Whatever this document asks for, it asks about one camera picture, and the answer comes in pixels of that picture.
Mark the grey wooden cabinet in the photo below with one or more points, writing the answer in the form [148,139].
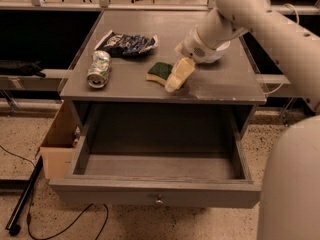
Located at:
[137,108]

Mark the green and yellow sponge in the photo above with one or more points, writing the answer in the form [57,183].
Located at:
[159,72]

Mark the cardboard box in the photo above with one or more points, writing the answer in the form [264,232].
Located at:
[58,146]

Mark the open grey top drawer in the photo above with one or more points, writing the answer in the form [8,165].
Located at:
[135,171]

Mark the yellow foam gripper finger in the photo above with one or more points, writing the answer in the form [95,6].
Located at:
[179,74]

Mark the metal drawer knob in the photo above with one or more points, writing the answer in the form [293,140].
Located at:
[159,201]

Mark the white ceramic bowl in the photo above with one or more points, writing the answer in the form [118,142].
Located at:
[221,50]

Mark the crushed silver soda can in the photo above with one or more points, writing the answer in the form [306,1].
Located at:
[99,71]

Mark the black object on ledge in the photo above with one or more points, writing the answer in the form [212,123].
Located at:
[21,68]

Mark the crumpled blue chip bag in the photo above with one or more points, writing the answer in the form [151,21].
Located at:
[123,45]

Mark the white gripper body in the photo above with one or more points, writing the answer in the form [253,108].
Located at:
[196,49]

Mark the black bar on floor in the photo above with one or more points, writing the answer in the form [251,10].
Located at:
[26,186]

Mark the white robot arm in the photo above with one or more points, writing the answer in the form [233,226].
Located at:
[290,196]

